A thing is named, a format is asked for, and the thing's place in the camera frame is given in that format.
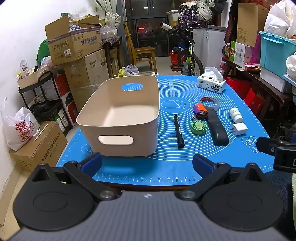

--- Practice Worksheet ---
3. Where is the white foam box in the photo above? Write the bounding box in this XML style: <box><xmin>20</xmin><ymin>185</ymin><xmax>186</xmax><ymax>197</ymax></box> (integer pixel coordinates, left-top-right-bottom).
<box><xmin>259</xmin><ymin>67</ymin><xmax>290</xmax><ymax>93</ymax></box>

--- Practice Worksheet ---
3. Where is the clear crumpled plastic bag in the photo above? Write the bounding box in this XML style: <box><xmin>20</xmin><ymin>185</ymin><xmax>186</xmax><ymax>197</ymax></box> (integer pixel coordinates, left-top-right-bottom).
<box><xmin>124</xmin><ymin>64</ymin><xmax>139</xmax><ymax>77</ymax></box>

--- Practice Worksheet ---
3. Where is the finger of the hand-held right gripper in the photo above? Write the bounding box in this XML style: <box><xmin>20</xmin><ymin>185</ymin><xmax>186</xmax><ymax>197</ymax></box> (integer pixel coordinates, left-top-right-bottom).
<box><xmin>256</xmin><ymin>136</ymin><xmax>281</xmax><ymax>155</ymax></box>

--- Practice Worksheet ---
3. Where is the pink gift bag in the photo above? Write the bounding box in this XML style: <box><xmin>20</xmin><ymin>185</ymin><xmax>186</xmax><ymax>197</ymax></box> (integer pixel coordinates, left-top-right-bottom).
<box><xmin>251</xmin><ymin>40</ymin><xmax>262</xmax><ymax>65</ymax></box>

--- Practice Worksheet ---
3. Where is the black marker pen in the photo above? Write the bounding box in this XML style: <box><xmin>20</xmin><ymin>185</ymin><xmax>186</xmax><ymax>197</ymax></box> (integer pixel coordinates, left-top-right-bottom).
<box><xmin>173</xmin><ymin>113</ymin><xmax>185</xmax><ymax>149</ymax></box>

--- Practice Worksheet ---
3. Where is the white red appliance box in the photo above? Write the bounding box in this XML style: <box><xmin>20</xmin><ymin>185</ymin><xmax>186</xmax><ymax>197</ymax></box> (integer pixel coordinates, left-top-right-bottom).
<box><xmin>55</xmin><ymin>74</ymin><xmax>78</xmax><ymax>127</ymax></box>

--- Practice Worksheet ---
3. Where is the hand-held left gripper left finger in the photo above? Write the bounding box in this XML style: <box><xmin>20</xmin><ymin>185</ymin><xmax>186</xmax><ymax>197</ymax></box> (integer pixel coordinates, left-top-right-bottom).
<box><xmin>31</xmin><ymin>152</ymin><xmax>120</xmax><ymax>202</ymax></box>

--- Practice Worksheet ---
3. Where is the beige plastic storage bin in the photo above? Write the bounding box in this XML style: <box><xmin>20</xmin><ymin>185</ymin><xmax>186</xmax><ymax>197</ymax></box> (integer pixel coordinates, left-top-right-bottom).
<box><xmin>76</xmin><ymin>75</ymin><xmax>160</xmax><ymax>157</ymax></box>

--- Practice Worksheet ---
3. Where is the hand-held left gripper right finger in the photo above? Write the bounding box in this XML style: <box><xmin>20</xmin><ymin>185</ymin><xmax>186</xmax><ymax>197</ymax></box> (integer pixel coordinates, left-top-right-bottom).
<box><xmin>174</xmin><ymin>153</ymin><xmax>266</xmax><ymax>202</ymax></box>

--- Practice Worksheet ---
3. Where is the large brown cardboard box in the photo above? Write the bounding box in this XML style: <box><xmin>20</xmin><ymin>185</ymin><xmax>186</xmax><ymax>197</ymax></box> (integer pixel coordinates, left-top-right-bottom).
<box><xmin>63</xmin><ymin>49</ymin><xmax>110</xmax><ymax>112</ymax></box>

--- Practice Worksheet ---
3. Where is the black remote control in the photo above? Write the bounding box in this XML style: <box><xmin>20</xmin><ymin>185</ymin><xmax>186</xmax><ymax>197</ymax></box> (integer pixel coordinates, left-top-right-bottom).
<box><xmin>206</xmin><ymin>109</ymin><xmax>229</xmax><ymax>146</ymax></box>

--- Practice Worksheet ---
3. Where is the flat red gift box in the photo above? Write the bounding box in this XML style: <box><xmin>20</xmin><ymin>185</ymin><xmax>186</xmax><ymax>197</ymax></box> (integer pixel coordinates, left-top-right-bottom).
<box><xmin>225</xmin><ymin>77</ymin><xmax>251</xmax><ymax>98</ymax></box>

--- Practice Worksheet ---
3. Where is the white chest freezer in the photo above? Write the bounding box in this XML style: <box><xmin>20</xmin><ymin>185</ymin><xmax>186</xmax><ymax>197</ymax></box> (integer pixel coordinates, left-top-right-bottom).
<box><xmin>192</xmin><ymin>24</ymin><xmax>228</xmax><ymax>76</ymax></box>

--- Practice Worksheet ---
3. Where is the dark wooden side table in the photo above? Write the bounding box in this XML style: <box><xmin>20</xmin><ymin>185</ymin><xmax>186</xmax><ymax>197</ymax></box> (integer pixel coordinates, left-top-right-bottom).
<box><xmin>221</xmin><ymin>57</ymin><xmax>292</xmax><ymax>131</ymax></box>

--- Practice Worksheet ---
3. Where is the white tissue pack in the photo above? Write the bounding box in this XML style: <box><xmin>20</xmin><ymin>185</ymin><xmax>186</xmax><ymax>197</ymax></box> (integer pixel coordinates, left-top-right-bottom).
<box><xmin>197</xmin><ymin>67</ymin><xmax>227</xmax><ymax>94</ymax></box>

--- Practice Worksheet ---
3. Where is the white adhesive tape roll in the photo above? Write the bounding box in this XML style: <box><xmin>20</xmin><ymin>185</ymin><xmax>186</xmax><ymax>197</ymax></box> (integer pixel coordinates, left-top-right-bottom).
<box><xmin>199</xmin><ymin>96</ymin><xmax>221</xmax><ymax>111</ymax></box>

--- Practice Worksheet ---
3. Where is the small handled cardboard box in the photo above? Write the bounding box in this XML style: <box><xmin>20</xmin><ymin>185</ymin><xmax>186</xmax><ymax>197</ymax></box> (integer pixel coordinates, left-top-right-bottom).
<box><xmin>17</xmin><ymin>66</ymin><xmax>50</xmax><ymax>90</ymax></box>

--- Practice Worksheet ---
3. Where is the red bucket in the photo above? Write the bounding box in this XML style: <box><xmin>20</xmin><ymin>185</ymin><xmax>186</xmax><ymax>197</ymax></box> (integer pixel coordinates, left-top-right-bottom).
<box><xmin>169</xmin><ymin>51</ymin><xmax>185</xmax><ymax>68</ymax></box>

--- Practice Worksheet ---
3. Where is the low printed cardboard box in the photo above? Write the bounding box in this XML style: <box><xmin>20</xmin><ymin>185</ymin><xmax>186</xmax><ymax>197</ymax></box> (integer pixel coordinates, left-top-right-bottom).
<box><xmin>9</xmin><ymin>120</ymin><xmax>68</xmax><ymax>173</ymax></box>

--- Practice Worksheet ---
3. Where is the white pill bottle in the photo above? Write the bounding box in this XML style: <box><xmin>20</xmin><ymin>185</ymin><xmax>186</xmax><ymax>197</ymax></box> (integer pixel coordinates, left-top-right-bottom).
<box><xmin>230</xmin><ymin>108</ymin><xmax>244</xmax><ymax>124</ymax></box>

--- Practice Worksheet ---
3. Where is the large white plastic bag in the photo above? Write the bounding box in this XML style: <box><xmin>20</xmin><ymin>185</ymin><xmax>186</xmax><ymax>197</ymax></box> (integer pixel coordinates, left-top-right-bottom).
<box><xmin>263</xmin><ymin>0</ymin><xmax>296</xmax><ymax>39</ymax></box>

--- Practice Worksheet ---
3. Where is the black trolley cart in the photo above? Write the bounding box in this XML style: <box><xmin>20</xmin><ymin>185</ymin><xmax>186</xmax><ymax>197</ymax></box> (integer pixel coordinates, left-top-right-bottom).
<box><xmin>18</xmin><ymin>71</ymin><xmax>70</xmax><ymax>137</ymax></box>

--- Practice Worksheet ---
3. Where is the white charger plug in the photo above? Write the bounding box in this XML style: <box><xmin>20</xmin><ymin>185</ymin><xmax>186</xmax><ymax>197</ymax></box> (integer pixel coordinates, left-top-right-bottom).
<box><xmin>232</xmin><ymin>123</ymin><xmax>248</xmax><ymax>136</ymax></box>

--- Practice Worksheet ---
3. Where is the white red-print plastic bag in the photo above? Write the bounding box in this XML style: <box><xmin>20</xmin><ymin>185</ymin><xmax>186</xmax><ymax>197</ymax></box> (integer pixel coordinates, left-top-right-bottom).
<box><xmin>0</xmin><ymin>96</ymin><xmax>40</xmax><ymax>151</ymax></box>

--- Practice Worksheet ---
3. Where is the orange purple folding toy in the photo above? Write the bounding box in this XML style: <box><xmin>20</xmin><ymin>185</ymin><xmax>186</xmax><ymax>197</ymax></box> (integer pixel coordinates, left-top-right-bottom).
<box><xmin>193</xmin><ymin>104</ymin><xmax>208</xmax><ymax>119</ymax></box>

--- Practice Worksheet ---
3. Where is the floral patterned cloth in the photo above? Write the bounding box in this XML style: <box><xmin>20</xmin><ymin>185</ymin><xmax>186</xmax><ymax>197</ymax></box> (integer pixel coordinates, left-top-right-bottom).
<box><xmin>178</xmin><ymin>3</ymin><xmax>200</xmax><ymax>26</ymax></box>

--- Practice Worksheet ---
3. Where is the green white carton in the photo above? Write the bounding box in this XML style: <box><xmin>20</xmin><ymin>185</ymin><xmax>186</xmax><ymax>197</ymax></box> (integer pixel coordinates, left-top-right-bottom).
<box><xmin>229</xmin><ymin>41</ymin><xmax>253</xmax><ymax>68</ymax></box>

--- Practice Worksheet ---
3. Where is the yellow plastic toy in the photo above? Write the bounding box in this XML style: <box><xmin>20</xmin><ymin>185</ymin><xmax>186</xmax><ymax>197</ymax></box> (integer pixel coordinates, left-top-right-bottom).
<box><xmin>113</xmin><ymin>67</ymin><xmax>127</xmax><ymax>78</ymax></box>

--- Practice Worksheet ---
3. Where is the blue silicone baking mat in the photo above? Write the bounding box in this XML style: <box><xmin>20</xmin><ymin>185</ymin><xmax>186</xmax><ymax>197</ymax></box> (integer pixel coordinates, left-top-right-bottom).
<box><xmin>55</xmin><ymin>75</ymin><xmax>275</xmax><ymax>186</ymax></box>

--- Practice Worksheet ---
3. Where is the tall flat cardboard box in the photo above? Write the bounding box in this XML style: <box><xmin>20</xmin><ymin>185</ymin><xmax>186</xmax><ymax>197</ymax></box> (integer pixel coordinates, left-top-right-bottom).
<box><xmin>236</xmin><ymin>3</ymin><xmax>270</xmax><ymax>48</ymax></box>

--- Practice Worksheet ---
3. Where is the brown wooden table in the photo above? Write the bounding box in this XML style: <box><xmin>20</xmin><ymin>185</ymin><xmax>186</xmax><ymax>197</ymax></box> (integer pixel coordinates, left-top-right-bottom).
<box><xmin>101</xmin><ymin>35</ymin><xmax>123</xmax><ymax>78</ymax></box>

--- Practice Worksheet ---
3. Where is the green round tin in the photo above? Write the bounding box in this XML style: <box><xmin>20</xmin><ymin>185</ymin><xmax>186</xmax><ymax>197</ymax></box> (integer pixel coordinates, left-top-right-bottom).
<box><xmin>191</xmin><ymin>119</ymin><xmax>208</xmax><ymax>135</ymax></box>

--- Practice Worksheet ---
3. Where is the green black bicycle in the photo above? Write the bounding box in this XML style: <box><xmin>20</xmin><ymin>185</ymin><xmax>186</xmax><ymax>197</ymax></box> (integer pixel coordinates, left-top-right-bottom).
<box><xmin>159</xmin><ymin>22</ymin><xmax>206</xmax><ymax>76</ymax></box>

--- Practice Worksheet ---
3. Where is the open taped cardboard box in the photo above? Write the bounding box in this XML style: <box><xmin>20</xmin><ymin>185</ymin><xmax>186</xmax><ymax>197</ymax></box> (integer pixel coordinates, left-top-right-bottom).
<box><xmin>44</xmin><ymin>15</ymin><xmax>103</xmax><ymax>66</ymax></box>

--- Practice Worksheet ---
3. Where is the teal plastic storage box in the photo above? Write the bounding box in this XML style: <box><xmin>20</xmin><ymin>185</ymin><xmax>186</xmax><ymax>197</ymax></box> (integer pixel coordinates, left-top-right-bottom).
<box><xmin>258</xmin><ymin>31</ymin><xmax>296</xmax><ymax>80</ymax></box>

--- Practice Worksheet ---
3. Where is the wooden chair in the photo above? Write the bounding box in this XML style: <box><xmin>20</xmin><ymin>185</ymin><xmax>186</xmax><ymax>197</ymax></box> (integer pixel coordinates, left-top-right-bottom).
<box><xmin>124</xmin><ymin>22</ymin><xmax>158</xmax><ymax>75</ymax></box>

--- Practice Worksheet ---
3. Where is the pile of clear plastic bottles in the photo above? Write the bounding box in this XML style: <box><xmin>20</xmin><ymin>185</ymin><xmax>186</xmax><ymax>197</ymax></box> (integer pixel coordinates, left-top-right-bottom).
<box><xmin>99</xmin><ymin>24</ymin><xmax>117</xmax><ymax>39</ymax></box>

